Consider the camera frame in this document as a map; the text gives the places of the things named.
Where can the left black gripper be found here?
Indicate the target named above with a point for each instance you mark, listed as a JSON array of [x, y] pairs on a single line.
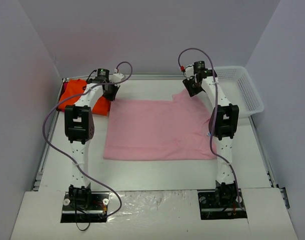
[[111, 92]]

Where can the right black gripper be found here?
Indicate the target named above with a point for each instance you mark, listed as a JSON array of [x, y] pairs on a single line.
[[191, 87]]

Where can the pink t shirt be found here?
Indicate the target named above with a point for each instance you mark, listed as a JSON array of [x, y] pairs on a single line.
[[158, 130]]

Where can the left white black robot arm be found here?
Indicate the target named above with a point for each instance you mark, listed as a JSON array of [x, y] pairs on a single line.
[[79, 128]]

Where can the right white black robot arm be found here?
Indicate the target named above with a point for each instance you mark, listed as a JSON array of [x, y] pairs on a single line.
[[222, 125]]

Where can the folded orange t shirt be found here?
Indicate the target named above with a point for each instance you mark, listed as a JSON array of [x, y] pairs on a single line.
[[78, 86]]

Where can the white plastic basket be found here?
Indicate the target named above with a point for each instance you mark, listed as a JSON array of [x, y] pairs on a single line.
[[240, 90]]

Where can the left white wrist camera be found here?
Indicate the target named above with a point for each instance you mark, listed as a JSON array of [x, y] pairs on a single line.
[[117, 77]]

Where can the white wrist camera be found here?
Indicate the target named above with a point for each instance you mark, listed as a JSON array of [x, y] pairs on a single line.
[[189, 71], [117, 77]]

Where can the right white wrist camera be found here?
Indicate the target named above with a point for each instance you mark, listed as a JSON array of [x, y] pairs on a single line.
[[189, 71]]

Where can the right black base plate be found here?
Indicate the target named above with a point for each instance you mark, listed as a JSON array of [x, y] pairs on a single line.
[[210, 209]]

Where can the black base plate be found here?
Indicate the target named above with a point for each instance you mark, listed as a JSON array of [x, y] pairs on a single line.
[[95, 212], [210, 209]]

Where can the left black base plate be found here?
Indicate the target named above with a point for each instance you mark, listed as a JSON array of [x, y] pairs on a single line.
[[95, 212]]

